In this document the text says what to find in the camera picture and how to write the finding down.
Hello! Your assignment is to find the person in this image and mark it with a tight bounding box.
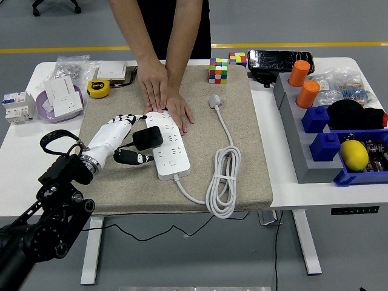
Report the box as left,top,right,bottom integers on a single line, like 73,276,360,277
136,0,212,61

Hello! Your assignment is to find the yellow tape measure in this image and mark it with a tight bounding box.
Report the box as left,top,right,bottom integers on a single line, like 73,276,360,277
86,79,112,99

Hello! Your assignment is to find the black office chair base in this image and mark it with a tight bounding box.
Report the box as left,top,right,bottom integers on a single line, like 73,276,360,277
32,0,82,18

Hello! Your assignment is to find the person's left hand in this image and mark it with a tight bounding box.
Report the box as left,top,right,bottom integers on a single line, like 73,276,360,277
165,92,195,136

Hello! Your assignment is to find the purple plate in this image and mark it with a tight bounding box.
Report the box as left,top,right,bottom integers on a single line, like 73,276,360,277
35,84,84,124

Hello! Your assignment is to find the plastic bag of metal parts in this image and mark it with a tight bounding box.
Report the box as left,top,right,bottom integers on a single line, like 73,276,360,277
54,55,101,87

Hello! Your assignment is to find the orange cylinder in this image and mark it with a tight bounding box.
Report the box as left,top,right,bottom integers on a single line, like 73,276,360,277
296,80,321,109
287,59,310,87

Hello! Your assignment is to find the black plug cord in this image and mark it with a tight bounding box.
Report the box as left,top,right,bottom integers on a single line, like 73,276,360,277
81,142,250,243

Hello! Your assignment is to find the black strap loop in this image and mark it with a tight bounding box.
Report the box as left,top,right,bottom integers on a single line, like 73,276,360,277
110,65,139,89

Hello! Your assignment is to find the large colourful puzzle cube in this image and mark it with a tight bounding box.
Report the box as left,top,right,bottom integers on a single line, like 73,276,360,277
208,57,229,85

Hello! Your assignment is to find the white flat switch plate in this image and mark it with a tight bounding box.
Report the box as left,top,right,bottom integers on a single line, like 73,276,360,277
96,61,128,81

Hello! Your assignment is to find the white socket back panel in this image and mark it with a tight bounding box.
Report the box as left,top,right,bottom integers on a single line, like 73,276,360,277
44,75,76,105

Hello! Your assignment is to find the black hanging cable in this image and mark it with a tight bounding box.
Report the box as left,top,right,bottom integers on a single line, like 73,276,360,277
273,210,285,291

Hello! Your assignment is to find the black table control panel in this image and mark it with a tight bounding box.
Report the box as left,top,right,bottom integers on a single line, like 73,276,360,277
330,206,380,216

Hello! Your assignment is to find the small colourful puzzle cube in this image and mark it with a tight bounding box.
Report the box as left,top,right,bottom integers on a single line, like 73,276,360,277
228,52,247,67

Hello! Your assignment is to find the blue plastic bin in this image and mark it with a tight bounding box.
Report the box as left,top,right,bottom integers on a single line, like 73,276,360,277
333,129,388,187

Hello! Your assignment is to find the white wall socket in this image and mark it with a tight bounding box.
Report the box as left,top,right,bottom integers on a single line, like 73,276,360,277
53,92,84,118

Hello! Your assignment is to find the plastic bag of clips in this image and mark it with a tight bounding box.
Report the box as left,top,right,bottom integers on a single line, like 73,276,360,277
338,68,378,109

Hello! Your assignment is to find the blue square block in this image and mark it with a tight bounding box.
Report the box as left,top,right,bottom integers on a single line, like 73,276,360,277
301,105,330,134
309,132,342,162

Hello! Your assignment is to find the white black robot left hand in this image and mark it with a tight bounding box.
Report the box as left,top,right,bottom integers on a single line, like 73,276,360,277
84,113,155,166

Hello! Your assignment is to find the grey-brown mat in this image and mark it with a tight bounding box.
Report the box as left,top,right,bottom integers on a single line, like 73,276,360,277
62,64,273,216

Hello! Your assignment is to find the white circuit breaker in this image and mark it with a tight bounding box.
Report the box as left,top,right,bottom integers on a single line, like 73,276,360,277
2,91,36,125

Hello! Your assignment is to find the yellow lemon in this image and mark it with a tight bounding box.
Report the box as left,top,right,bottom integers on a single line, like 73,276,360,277
339,140,370,172

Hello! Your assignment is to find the white table leg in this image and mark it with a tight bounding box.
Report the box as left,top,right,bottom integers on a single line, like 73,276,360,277
80,215,104,286
292,209,322,276

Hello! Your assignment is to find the clear bag of small parts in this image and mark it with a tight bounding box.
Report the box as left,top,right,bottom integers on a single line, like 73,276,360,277
309,72,343,106

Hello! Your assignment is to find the black glossy phone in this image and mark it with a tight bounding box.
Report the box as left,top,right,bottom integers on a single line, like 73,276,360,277
247,50,315,73

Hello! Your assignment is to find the person's right hand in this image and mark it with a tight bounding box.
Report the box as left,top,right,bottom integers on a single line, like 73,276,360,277
136,59,169,115

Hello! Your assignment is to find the black cloth with red patch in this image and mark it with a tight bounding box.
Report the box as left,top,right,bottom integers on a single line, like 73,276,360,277
326,99,388,131

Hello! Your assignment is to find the black plug adapter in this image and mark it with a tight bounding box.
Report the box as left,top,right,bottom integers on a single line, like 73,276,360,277
132,125,164,152

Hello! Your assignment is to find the white power strip cord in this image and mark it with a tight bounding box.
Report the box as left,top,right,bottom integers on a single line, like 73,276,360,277
172,93,242,219

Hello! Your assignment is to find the white power strip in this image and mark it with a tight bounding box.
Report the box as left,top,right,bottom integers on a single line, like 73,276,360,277
145,111,191,181

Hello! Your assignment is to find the grey stepped block base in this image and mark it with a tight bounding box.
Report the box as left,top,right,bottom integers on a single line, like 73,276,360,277
272,72,345,185

